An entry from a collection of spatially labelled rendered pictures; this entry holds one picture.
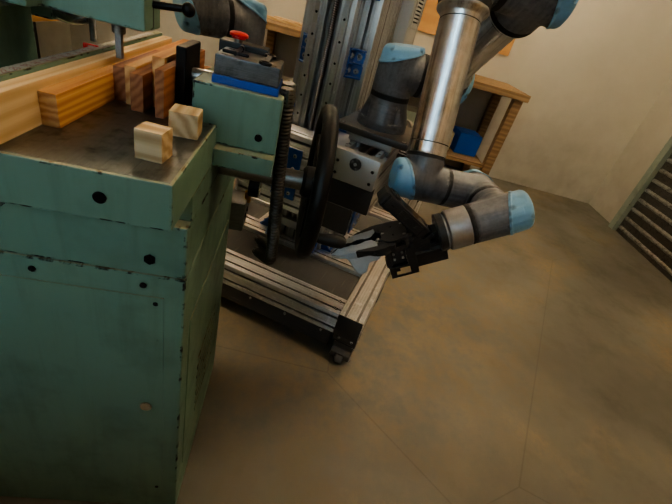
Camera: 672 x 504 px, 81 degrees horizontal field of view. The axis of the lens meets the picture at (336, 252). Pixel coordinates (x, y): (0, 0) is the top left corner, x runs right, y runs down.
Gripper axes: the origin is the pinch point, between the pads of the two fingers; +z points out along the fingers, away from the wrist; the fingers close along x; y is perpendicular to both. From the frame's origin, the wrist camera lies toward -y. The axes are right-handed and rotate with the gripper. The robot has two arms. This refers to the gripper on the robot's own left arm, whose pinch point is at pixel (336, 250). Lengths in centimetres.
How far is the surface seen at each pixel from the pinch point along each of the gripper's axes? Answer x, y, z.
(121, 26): 3.1, -43.7, 19.1
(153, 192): -22.8, -26.8, 13.5
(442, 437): 14, 89, -11
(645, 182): 238, 158, -231
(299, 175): 6.0, -13.9, 2.8
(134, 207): -22.8, -25.8, 16.4
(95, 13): 3, -46, 21
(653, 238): 197, 185, -213
